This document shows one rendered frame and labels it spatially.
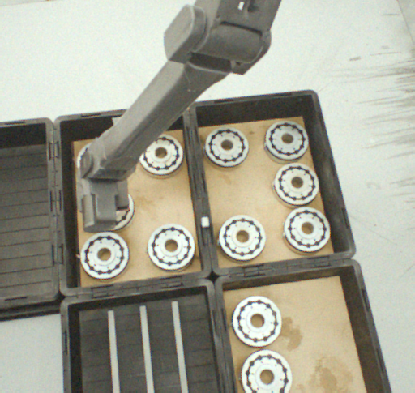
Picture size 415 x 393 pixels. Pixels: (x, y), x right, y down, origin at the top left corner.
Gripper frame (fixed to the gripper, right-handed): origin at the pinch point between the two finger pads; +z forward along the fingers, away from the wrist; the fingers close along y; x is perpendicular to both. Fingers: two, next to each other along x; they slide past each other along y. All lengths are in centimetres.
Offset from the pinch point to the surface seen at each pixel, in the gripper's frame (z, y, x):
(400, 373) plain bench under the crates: 18, 61, -43
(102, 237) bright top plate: 1.2, -2.2, -6.4
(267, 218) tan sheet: 4.7, 34.8, -5.8
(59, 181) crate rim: -5.9, -9.2, 5.0
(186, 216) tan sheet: 4.4, 16.3, -3.1
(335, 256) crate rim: -5.2, 45.3, -18.3
